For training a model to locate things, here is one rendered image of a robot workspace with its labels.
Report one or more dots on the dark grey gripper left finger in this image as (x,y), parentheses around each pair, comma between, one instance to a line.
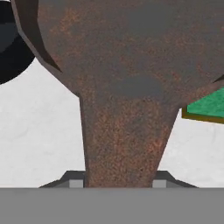
(71,180)

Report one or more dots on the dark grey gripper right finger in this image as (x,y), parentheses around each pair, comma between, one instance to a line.
(167,180)

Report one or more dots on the green and yellow sponge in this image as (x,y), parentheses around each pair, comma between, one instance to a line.
(208,106)

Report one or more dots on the black round hob burner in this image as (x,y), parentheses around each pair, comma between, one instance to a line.
(11,49)

